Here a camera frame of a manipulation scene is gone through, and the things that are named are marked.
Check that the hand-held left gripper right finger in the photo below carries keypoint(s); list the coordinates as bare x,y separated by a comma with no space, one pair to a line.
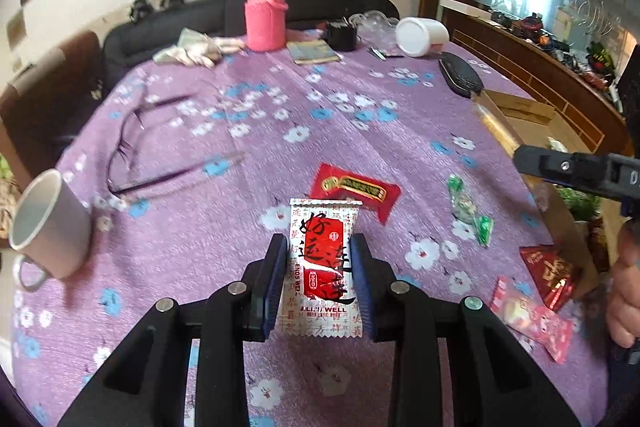
362,287

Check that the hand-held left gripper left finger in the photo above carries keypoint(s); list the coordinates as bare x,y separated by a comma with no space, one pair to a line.
274,282

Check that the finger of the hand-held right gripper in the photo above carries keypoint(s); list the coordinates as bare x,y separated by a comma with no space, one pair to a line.
560,167

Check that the green snack packet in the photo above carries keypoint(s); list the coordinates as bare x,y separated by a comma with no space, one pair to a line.
580,204

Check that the white and red snack packet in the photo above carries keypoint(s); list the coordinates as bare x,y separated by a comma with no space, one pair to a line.
320,227

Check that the cardboard box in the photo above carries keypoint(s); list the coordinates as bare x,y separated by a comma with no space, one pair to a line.
520,107

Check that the person's right hand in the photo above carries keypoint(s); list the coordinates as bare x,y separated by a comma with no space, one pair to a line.
625,302

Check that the purple floral tablecloth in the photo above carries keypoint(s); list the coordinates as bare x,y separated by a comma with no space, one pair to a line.
250,197

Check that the red packet with gold label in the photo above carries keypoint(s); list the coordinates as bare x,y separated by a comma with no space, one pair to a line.
350,187

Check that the small green wrapped candy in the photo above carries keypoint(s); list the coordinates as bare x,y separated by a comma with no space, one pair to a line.
465,207

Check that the dark red snack packet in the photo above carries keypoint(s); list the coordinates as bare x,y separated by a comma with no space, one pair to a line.
550,272

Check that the wooden sideboard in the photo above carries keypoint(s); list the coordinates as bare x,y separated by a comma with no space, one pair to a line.
525,62

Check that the clutter of small items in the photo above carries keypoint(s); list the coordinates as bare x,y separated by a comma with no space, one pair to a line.
560,47

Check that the black eyeglass case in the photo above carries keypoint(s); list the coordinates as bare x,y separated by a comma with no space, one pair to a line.
461,76

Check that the pink snack packet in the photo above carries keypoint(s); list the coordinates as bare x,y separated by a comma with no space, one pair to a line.
530,317

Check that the white plastic jar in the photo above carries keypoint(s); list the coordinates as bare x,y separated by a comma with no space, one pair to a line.
420,37

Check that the purple eyeglasses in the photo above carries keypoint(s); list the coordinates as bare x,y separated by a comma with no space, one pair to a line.
117,167

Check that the white mug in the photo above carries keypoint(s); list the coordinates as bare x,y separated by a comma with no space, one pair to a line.
60,232

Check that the olive booklet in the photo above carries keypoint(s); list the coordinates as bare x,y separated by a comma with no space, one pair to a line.
314,52

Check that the pair of white gloves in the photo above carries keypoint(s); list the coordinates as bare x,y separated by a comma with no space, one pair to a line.
192,49

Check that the small black container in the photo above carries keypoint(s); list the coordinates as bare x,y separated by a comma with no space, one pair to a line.
341,38

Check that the pink knit-sleeved thermos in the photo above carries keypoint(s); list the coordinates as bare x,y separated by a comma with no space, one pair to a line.
265,22

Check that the black sofa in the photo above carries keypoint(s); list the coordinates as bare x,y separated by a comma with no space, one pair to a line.
150,32

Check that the brown chair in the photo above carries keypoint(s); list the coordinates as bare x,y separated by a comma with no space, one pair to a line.
50,92

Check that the beige wall plaque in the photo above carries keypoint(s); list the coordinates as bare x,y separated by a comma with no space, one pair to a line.
16,32

